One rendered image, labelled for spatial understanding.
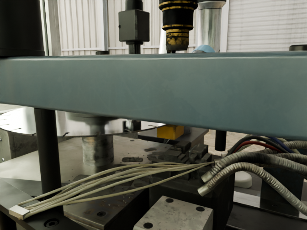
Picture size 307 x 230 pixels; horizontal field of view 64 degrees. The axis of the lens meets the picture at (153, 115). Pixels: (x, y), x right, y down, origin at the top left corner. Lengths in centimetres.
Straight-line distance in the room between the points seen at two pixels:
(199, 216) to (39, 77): 20
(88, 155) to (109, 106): 34
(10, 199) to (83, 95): 12
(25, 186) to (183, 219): 16
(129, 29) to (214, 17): 59
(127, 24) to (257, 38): 590
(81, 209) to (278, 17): 613
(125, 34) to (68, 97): 29
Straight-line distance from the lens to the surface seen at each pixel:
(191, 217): 27
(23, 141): 70
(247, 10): 641
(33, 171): 50
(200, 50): 81
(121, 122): 39
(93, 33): 846
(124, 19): 45
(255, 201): 58
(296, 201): 35
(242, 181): 64
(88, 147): 48
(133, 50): 45
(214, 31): 99
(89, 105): 17
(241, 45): 634
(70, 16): 919
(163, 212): 28
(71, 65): 17
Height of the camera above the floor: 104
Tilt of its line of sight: 12 degrees down
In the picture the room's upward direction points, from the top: straight up
